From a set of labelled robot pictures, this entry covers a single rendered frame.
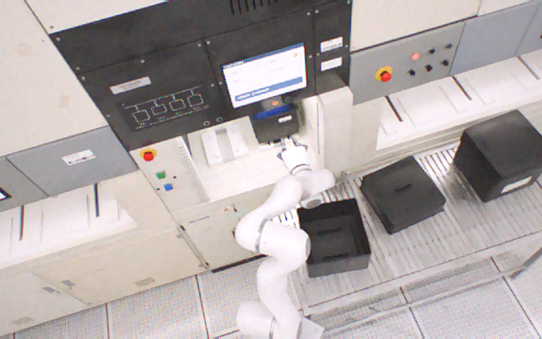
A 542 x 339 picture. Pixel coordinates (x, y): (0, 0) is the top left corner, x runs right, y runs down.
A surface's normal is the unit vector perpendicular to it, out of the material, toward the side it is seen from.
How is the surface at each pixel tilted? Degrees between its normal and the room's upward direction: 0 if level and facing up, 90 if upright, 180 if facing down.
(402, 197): 0
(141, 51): 90
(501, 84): 0
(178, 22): 90
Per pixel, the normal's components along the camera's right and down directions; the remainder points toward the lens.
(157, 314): -0.11, -0.53
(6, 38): 0.28, 0.80
